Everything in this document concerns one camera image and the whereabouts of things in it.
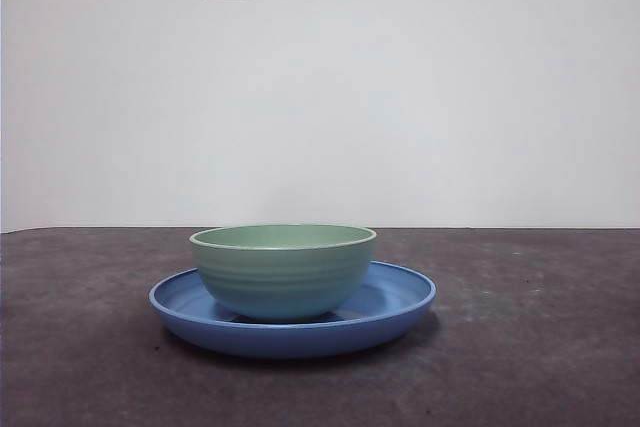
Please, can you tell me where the green ribbed bowl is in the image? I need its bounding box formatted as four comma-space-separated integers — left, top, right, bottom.
189, 223, 378, 321

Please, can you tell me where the blue round plate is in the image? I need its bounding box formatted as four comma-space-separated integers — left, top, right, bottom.
147, 260, 438, 360

